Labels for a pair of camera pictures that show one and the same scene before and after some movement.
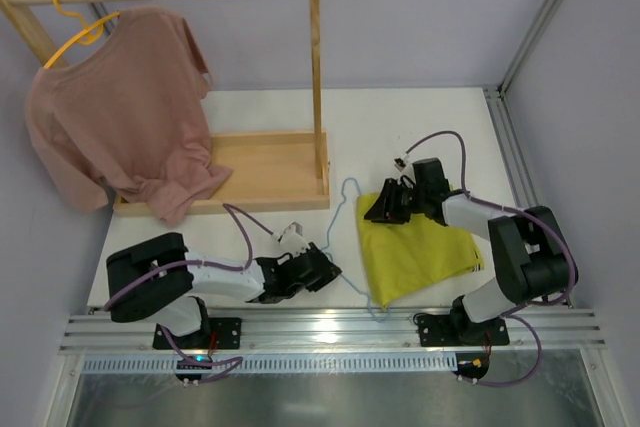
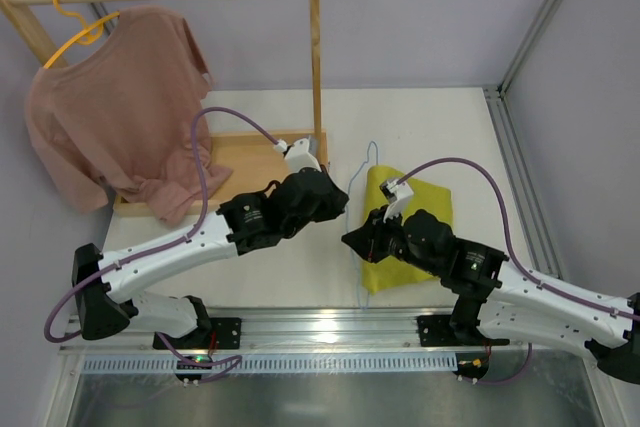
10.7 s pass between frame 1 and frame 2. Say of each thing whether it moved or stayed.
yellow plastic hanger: stayed
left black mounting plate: stayed
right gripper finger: moved
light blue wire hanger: moved
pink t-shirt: stayed
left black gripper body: moved
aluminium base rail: stayed
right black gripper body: moved
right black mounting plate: stayed
